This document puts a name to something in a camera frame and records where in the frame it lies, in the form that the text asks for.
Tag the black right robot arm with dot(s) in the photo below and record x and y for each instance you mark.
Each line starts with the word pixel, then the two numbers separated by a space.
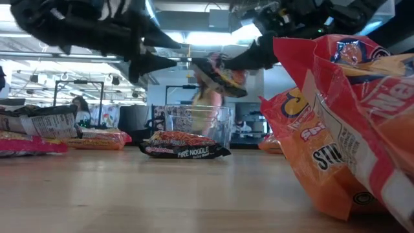
pixel 355 13

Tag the silver ventilation duct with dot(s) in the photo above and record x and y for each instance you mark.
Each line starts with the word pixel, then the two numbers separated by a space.
pixel 152 13

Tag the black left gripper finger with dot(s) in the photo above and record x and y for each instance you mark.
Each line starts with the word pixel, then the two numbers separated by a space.
pixel 156 37
pixel 148 64

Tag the red yellow beef ramen pack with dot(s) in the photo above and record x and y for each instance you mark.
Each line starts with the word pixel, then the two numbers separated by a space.
pixel 372 97
pixel 26 145
pixel 97 142

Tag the colourful patterned cloth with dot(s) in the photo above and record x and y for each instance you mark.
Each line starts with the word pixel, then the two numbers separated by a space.
pixel 106 118

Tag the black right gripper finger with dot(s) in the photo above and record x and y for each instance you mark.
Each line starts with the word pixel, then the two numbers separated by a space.
pixel 258 55

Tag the black background cabinet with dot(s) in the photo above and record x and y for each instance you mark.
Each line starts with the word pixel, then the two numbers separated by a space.
pixel 132 119

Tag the grey ceiling box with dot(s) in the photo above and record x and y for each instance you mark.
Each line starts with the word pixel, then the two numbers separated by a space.
pixel 219 18

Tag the black Fire Noodle pack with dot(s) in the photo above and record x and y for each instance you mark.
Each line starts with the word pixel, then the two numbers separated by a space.
pixel 226 82
pixel 48 124
pixel 194 152

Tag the black background stand frame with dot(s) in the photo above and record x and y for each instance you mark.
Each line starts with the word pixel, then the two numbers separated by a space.
pixel 79 82
pixel 181 86

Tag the dark background shelf unit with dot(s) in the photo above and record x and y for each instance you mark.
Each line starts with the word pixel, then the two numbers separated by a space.
pixel 249 113

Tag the orange Maruchan noodle pack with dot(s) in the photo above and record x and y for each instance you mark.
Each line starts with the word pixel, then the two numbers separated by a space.
pixel 307 155
pixel 270 145

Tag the clear plastic bin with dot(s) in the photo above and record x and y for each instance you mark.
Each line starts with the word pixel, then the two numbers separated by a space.
pixel 220 123

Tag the person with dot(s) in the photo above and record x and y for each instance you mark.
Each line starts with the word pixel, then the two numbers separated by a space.
pixel 81 106
pixel 207 97

